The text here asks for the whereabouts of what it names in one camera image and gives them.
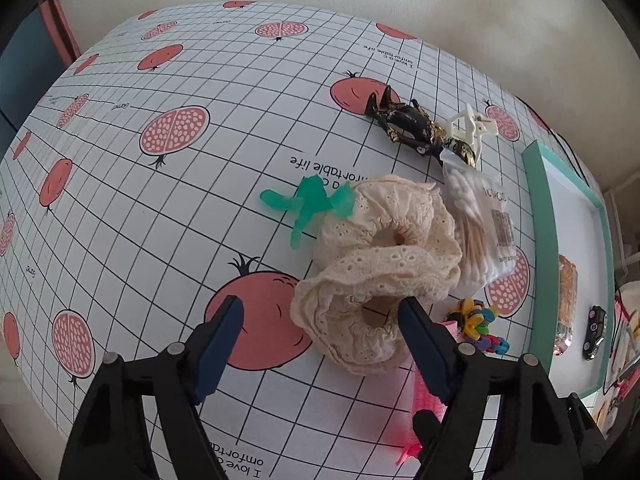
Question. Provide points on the pomegranate print grid tablecloth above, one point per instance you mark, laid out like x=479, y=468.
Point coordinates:
x=200, y=210

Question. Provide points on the white hair claw clip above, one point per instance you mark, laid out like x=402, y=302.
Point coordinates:
x=475, y=127

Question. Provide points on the cotton swab bag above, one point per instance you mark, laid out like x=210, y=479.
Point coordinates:
x=475, y=220

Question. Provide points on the green hair claw clip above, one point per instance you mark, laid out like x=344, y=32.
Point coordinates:
x=310, y=195

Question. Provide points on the black gold hair clip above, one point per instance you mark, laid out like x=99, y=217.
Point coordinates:
x=405, y=117

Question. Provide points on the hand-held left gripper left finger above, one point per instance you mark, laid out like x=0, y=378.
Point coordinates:
x=220, y=355

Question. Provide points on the clear plastic packet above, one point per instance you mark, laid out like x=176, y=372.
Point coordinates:
x=566, y=300

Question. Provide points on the pink door frame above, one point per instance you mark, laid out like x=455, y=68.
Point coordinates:
x=62, y=30

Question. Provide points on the dark blue door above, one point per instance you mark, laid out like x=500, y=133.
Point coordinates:
x=25, y=60

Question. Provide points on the black shiny hair clip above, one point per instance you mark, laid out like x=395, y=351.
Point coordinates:
x=595, y=332

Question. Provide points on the teal box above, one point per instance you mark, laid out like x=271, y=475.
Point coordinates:
x=570, y=210

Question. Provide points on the cream lace scrunchie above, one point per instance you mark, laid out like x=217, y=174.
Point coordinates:
x=340, y=320
x=380, y=205

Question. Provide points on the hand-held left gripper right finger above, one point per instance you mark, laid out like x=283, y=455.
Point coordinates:
x=425, y=350

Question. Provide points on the pink plastic packet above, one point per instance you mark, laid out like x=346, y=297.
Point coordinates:
x=419, y=395

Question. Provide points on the sunflower hair clip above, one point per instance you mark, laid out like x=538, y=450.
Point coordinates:
x=471, y=316

